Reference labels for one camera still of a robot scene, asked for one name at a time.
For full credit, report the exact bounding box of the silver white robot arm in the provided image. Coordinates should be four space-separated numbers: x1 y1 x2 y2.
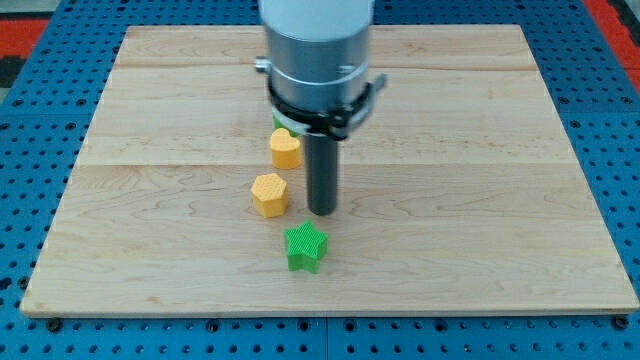
255 0 386 216

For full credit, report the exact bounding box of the yellow heart block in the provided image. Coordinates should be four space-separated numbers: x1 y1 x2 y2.
269 128 302 170

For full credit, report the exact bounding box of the yellow hexagon block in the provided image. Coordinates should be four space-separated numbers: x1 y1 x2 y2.
251 173 288 218

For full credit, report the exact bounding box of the light wooden board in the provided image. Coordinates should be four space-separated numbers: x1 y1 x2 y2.
20 25 639 318

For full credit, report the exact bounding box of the black clamp ring mount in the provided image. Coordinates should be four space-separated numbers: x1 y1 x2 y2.
267 74 388 141

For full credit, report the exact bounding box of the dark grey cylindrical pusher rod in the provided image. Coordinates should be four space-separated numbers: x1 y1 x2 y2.
304 136 338 216

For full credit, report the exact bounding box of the green block behind arm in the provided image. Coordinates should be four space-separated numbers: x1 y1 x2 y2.
273 115 299 137

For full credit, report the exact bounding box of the green star block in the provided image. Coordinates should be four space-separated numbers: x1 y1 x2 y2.
284 220 329 274

